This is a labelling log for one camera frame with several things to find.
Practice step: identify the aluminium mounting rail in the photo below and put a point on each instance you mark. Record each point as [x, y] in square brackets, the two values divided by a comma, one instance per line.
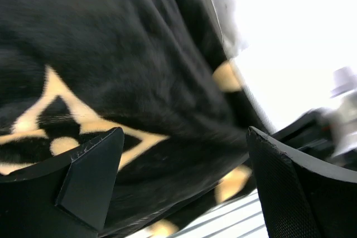
[240, 218]

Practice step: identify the black floral pillowcase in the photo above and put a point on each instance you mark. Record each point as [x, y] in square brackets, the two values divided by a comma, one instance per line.
[73, 69]

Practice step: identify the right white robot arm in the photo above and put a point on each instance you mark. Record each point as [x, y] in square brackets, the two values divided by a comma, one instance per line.
[328, 133]

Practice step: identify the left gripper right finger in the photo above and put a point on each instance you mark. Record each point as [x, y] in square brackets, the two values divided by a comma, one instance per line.
[300, 195]

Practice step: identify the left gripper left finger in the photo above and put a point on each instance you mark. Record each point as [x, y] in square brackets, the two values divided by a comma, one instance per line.
[65, 196]

